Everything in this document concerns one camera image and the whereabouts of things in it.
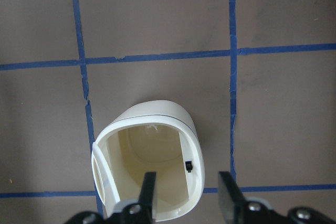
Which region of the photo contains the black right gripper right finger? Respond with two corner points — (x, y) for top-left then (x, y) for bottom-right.
(218, 172), (276, 223)

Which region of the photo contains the white desktop trash can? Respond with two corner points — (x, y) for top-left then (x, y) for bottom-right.
(91, 100), (205, 222)

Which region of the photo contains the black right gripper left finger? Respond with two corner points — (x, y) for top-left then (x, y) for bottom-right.
(112, 172), (157, 223)

